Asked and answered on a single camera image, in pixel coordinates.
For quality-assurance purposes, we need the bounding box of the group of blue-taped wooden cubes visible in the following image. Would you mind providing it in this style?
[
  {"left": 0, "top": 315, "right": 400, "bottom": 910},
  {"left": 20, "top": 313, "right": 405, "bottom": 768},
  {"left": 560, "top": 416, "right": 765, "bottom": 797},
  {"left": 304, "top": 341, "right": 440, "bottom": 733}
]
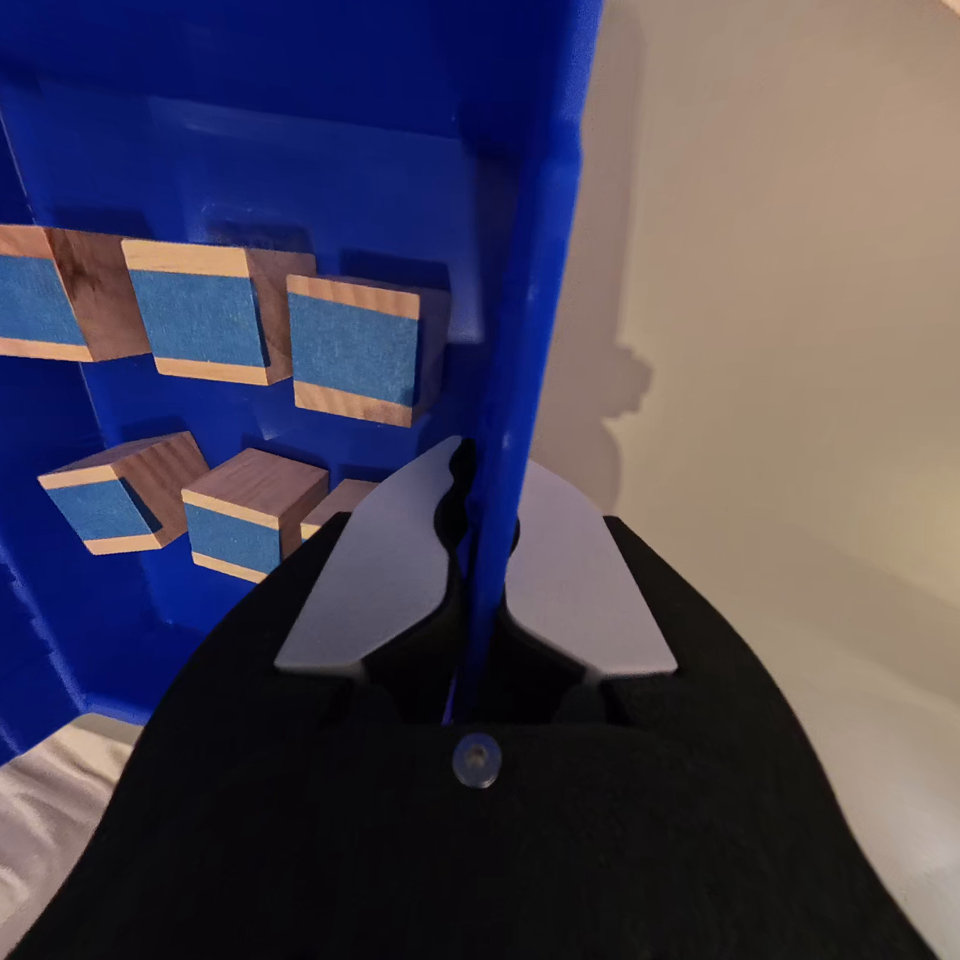
[{"left": 0, "top": 223, "right": 453, "bottom": 585}]

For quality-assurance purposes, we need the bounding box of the blue plastic bin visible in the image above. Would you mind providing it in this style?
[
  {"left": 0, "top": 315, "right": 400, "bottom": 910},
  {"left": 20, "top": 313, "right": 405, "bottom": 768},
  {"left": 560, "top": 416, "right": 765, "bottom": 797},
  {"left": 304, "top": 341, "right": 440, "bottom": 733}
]
[{"left": 0, "top": 0, "right": 605, "bottom": 766}]

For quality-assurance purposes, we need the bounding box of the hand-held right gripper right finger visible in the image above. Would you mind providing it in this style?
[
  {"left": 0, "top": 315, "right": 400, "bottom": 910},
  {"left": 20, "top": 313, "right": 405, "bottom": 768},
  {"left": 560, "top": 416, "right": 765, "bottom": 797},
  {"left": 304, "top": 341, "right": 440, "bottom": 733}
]
[{"left": 491, "top": 459, "right": 680, "bottom": 684}]

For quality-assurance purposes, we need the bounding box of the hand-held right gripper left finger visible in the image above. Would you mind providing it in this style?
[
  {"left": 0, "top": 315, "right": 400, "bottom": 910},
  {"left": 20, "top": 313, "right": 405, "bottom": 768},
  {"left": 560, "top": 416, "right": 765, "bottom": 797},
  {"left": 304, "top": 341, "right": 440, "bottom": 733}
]
[{"left": 273, "top": 435, "right": 481, "bottom": 687}]

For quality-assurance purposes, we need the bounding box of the white satin cloth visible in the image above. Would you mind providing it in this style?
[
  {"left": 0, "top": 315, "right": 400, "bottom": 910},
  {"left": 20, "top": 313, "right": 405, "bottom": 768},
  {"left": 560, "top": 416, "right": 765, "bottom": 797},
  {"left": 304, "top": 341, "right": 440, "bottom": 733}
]
[{"left": 0, "top": 712, "right": 147, "bottom": 935}]

